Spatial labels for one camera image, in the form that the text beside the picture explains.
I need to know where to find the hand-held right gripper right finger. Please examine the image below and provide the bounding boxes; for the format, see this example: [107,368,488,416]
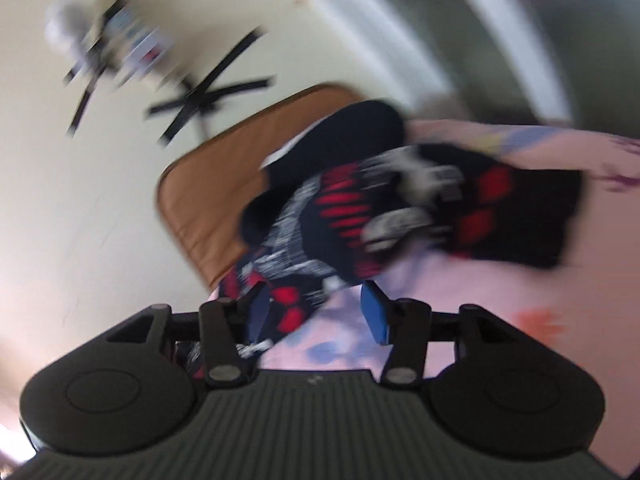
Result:
[360,280,532,389]

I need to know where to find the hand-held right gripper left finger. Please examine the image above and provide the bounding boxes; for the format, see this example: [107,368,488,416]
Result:
[102,280,271,389]

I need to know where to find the brown perforated cushion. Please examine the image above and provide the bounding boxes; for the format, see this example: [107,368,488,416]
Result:
[156,84,381,292]

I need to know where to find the black tape strip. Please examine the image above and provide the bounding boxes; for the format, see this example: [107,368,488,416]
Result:
[64,35,126,139]

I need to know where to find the pink floral bedsheet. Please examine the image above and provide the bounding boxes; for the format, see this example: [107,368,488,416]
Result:
[210,117,640,478]

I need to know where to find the white window frame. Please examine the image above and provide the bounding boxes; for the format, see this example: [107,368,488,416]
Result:
[435,0,576,122]

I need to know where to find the black red white patterned garment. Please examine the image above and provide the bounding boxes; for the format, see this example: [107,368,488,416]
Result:
[175,142,586,381]

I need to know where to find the black tape cross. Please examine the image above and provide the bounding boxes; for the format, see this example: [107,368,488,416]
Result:
[145,27,277,148]

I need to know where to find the folded black garment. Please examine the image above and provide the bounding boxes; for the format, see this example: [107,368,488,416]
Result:
[239,100,408,251]

